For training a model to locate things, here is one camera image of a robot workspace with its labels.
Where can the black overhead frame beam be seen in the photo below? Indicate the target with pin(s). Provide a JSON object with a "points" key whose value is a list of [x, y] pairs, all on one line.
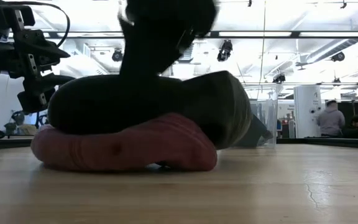
{"points": [[294, 34]]}

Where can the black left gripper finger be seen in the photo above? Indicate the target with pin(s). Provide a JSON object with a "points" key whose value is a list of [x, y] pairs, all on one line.
{"points": [[40, 49], [39, 93]]}

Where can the clear plastic container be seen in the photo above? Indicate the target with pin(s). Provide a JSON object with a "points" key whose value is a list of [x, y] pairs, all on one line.
{"points": [[267, 118]]}

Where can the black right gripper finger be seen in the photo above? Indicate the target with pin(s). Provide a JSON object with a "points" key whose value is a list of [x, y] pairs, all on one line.
{"points": [[145, 53]]}

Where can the pink knit hat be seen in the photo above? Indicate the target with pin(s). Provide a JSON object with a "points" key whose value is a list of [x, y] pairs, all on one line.
{"points": [[126, 149]]}

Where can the black ceiling spotlight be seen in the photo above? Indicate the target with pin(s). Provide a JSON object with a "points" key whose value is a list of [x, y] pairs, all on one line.
{"points": [[225, 50], [117, 56], [338, 56], [279, 78]]}

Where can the person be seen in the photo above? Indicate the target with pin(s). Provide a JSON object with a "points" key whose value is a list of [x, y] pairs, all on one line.
{"points": [[331, 119], [20, 124], [357, 127]]}

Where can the dark olive knit hat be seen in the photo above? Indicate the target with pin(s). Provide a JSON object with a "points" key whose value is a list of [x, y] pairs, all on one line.
{"points": [[148, 105]]}

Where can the white pillar kiosk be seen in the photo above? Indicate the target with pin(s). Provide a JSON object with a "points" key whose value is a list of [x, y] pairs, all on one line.
{"points": [[307, 110]]}

